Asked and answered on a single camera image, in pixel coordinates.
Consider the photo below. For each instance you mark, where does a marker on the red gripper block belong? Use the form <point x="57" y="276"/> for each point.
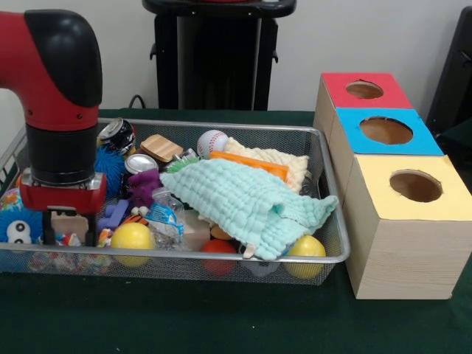
<point x="62" y="201"/>

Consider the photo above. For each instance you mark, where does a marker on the colourful patterned cloth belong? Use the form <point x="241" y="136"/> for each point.
<point x="68" y="240"/>

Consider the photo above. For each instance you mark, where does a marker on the mint knitted cloth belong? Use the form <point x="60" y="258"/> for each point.
<point x="228" y="195"/>

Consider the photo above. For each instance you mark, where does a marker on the orange plastic toy block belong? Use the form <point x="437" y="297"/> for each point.
<point x="254" y="163"/>

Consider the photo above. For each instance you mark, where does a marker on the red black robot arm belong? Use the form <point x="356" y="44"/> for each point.
<point x="55" y="92"/>

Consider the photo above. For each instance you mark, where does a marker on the silver mesh bin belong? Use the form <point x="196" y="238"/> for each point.
<point x="221" y="265"/>

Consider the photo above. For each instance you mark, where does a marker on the wooden three-hole box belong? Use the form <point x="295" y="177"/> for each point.
<point x="405" y="258"/>

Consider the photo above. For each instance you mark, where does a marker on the plain wooden cube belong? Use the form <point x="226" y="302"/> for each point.
<point x="70" y="223"/>

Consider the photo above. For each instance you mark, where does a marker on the yellow smiley ball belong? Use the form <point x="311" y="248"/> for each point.
<point x="132" y="236"/>

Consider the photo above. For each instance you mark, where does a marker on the blue spiky ball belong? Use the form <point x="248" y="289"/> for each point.
<point x="112" y="166"/>

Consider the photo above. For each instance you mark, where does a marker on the striped wooden block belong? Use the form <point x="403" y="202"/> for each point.
<point x="162" y="147"/>

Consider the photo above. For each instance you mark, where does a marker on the white baseball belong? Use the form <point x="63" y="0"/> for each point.
<point x="212" y="144"/>

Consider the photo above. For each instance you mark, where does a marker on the cream knitted cloth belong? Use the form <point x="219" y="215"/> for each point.
<point x="295" y="166"/>

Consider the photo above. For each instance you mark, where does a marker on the plain yellow ball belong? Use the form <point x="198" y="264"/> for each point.
<point x="308" y="249"/>

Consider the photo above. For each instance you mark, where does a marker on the black upright panel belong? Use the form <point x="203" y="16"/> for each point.
<point x="453" y="73"/>

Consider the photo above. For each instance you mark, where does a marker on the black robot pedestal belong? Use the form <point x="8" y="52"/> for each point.
<point x="206" y="73"/>

